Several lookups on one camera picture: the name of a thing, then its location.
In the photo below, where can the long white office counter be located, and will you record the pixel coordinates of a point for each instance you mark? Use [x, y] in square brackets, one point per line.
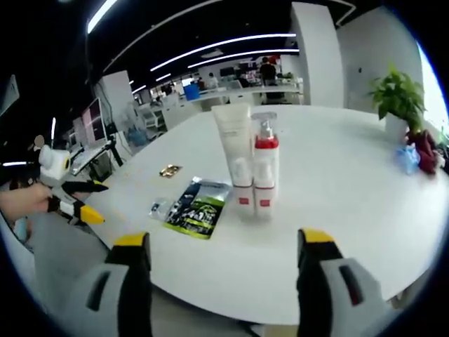
[242, 96]

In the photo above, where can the gold skincare sachet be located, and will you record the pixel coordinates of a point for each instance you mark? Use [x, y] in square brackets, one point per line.
[171, 170]

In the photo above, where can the white skincare bottle red collar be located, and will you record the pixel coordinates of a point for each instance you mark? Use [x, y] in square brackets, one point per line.
[266, 144]

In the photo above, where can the silver green skincare sachet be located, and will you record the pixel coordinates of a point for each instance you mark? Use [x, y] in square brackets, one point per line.
[200, 210]

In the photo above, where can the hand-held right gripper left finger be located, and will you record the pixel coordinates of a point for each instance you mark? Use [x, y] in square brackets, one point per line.
[133, 298]

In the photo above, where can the dark red cloth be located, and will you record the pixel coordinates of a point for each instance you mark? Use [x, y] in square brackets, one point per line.
[426, 154]

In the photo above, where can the person's left hand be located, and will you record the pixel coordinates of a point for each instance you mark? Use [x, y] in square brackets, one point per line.
[24, 201]

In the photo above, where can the blue cloth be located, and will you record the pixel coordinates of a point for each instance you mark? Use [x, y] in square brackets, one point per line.
[407, 159]

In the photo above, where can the small clear plastic packet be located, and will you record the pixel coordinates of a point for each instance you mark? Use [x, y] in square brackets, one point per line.
[159, 207]

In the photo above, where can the blue bin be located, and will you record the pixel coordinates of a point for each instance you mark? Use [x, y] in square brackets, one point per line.
[191, 93]

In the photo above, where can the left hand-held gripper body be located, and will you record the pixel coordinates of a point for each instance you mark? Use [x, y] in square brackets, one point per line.
[54, 165]

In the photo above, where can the black laptop stand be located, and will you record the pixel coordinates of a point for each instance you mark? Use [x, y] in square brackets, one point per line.
[117, 158]

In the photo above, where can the open laptop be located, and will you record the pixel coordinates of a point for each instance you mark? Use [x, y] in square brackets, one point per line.
[94, 121]

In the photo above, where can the ceiling light strip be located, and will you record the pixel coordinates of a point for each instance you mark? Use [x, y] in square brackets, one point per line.
[101, 15]
[245, 38]
[245, 54]

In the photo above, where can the white ceiling air conditioner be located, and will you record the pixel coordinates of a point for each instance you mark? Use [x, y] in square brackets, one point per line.
[8, 96]

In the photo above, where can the green potted plant white pot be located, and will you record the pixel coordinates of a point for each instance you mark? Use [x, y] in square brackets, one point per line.
[398, 94]

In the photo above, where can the white skincare tube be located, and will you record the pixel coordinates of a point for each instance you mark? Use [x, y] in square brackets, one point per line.
[229, 130]

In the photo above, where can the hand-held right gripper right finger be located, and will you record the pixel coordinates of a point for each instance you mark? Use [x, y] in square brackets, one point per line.
[315, 298]

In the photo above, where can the blue water jug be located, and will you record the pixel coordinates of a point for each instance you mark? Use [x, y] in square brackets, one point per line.
[137, 136]

